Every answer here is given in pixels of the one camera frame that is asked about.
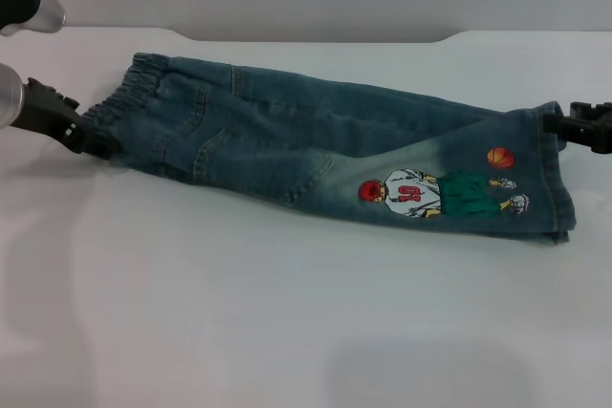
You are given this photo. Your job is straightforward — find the blue denim shorts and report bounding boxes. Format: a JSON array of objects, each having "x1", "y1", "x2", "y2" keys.
[{"x1": 78, "y1": 52, "x2": 579, "y2": 249}]

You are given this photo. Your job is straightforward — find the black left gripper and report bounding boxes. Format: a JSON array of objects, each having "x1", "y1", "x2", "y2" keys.
[{"x1": 9, "y1": 76, "x2": 121, "y2": 161}]

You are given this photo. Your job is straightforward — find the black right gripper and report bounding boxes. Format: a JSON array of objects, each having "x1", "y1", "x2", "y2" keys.
[{"x1": 544, "y1": 101, "x2": 612, "y2": 157}]

